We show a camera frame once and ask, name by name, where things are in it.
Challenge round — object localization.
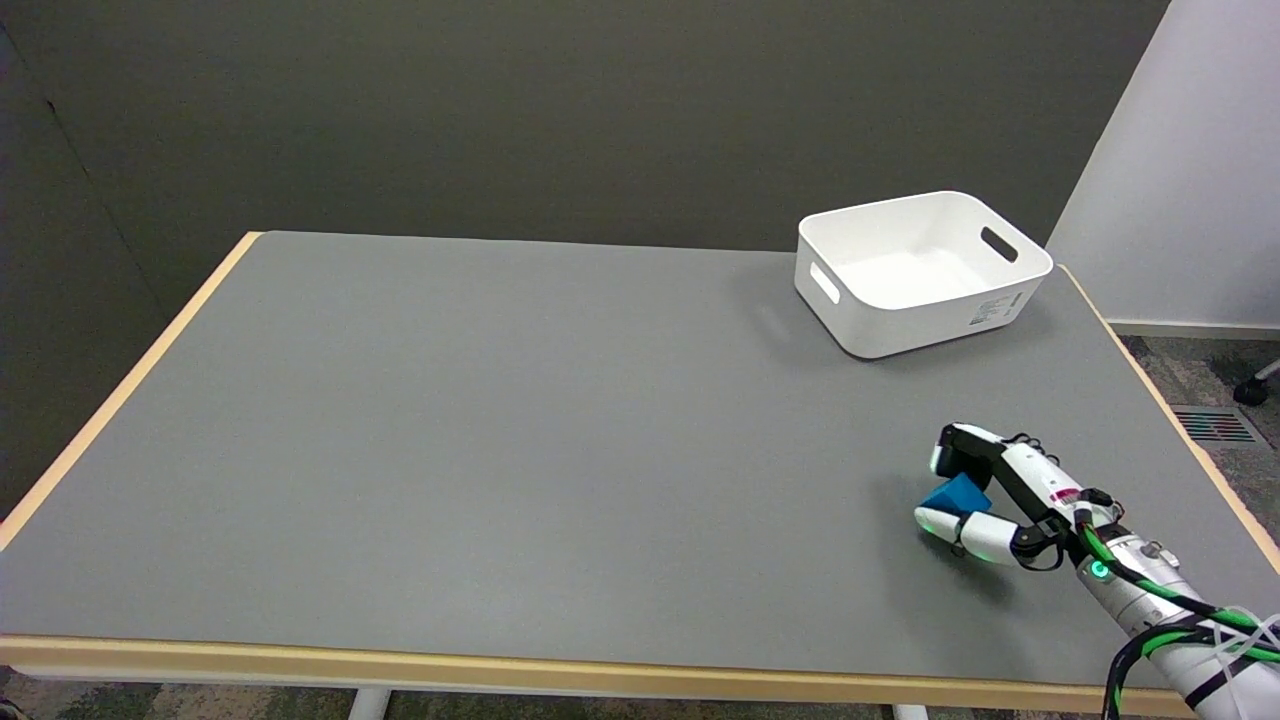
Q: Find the grey mat table cover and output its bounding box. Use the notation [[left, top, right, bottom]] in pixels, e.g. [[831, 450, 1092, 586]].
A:
[[0, 231, 1280, 693]]

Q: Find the black chair caster wheel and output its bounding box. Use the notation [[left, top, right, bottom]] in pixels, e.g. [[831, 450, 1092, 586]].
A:
[[1233, 360, 1280, 407]]

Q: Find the white plastic storage bin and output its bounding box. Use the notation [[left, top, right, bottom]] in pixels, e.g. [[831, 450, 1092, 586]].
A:
[[794, 190, 1055, 360]]

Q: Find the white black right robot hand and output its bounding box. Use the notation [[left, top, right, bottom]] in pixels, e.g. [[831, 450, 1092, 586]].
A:
[[913, 422, 1131, 572]]

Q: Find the metal floor vent grille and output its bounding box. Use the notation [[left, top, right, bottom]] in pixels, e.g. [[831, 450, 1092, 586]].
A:
[[1170, 405, 1261, 447]]

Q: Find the blue wooden cube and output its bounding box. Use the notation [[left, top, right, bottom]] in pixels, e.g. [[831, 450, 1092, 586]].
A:
[[919, 473, 993, 517]]

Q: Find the black green braided cable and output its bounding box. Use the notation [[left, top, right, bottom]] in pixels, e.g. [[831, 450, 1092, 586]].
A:
[[1072, 505, 1280, 720]]

